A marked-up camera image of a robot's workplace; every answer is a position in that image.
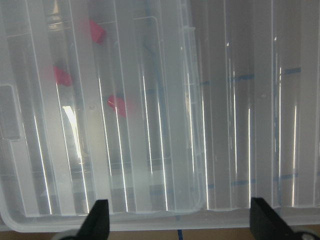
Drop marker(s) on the clear ribbed box lid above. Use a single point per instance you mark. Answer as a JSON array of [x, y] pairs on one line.
[[63, 148]]

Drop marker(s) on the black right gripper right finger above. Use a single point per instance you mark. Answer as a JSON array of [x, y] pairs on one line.
[[266, 224]]

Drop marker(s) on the red block box centre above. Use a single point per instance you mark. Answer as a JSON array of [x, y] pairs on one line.
[[62, 77]]

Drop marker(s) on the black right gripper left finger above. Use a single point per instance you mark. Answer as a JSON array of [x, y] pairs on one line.
[[96, 226]]

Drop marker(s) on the red block box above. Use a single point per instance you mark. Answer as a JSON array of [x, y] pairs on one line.
[[117, 104], [62, 77]]

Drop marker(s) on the clear plastic storage box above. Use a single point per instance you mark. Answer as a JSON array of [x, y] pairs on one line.
[[171, 106]]

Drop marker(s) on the red block in box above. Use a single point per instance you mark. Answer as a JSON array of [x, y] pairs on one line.
[[98, 34]]

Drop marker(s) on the red block box front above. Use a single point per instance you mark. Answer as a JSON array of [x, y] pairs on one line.
[[117, 104]]

